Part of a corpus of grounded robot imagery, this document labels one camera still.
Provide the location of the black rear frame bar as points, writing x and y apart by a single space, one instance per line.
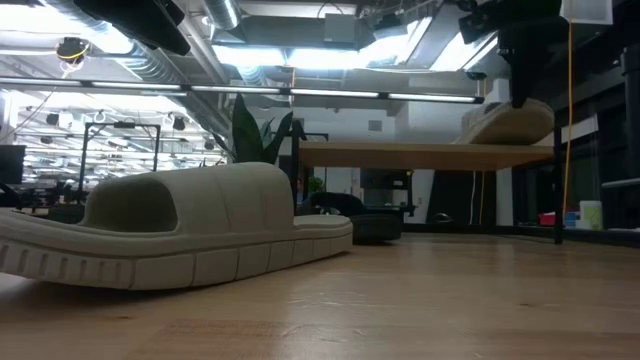
500 230

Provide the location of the person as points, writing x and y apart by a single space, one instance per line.
299 190

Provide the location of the round silver ventilation duct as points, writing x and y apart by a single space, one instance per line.
222 12

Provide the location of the green and white container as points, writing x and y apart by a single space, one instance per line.
591 215

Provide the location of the wooden shelf with black frame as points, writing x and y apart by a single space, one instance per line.
425 156

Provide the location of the black background monitor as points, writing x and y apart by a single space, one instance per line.
12 165

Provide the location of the red box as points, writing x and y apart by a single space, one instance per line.
547 219

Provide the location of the white ceiling box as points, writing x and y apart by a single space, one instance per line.
587 11

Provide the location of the long LED light bar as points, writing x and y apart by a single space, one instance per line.
330 93

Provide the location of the black dome object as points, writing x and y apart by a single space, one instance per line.
442 218

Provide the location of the black background cart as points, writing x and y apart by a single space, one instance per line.
385 180

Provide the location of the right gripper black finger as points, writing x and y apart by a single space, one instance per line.
521 75

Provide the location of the large silver ventilation duct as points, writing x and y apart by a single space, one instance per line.
150 70

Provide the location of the grey slide sandal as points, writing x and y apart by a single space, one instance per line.
500 127
200 225

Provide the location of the aloe plant in white pot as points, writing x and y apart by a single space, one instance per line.
250 135

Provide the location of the blue box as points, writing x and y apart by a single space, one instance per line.
572 220

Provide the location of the black pillar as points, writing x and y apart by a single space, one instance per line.
631 125

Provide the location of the black slide sandal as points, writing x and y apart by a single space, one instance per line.
375 227

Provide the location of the black background rig frame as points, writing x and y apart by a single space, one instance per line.
120 125

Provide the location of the small background green plant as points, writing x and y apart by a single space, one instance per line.
315 185

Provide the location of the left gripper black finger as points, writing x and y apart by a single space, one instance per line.
160 25

